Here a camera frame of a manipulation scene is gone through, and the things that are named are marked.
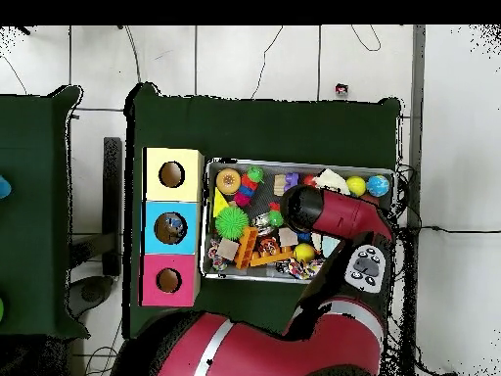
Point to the cream knitted cloth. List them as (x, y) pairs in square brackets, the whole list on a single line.
[(332, 180)]

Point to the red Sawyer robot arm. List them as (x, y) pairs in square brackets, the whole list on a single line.
[(340, 215)]

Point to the wooden box with three holes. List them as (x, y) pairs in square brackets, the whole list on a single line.
[(172, 192)]

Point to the plain green spiky ball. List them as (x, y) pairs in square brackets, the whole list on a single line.
[(231, 223)]

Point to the yellow toy cheese wedge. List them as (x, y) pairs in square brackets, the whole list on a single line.
[(220, 204)]

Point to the toy burger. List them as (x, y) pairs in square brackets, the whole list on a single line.
[(227, 181)]

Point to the orange plastic toy block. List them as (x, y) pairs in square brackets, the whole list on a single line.
[(246, 248)]

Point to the plain wooden rectangular block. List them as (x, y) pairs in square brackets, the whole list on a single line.
[(287, 236)]

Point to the plain wooden cube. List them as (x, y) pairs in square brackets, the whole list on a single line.
[(228, 250)]

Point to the dark green table cloth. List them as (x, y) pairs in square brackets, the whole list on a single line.
[(274, 129)]

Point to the yellow ball toy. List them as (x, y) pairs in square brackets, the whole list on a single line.
[(355, 185)]

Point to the globe print ball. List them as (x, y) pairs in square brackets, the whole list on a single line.
[(378, 186)]

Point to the black upright panel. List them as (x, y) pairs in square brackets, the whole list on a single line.
[(112, 196)]

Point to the crushed red silver can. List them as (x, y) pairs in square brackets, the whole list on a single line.
[(341, 89)]

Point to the dark green side table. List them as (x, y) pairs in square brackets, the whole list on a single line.
[(35, 235)]

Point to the cyan round object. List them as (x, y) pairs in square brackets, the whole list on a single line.
[(3, 188)]

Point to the lime green round object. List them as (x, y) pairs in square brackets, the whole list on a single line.
[(1, 309)]

